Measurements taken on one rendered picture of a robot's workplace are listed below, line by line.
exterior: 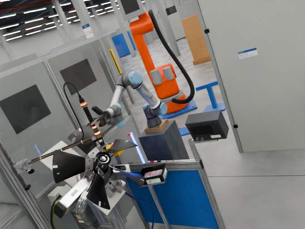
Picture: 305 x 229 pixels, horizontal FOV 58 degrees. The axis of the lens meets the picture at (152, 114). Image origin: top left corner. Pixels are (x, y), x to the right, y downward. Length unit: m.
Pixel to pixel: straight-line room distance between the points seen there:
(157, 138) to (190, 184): 0.54
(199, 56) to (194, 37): 0.70
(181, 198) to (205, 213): 0.25
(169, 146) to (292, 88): 1.54
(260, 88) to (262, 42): 0.52
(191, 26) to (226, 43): 6.64
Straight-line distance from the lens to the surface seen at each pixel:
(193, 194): 2.54
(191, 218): 2.77
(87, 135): 2.24
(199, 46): 9.95
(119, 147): 2.25
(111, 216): 2.33
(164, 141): 2.65
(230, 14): 3.26
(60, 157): 2.03
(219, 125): 1.98
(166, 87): 5.90
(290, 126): 3.60
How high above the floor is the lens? 2.00
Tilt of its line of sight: 18 degrees down
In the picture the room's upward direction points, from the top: 22 degrees counter-clockwise
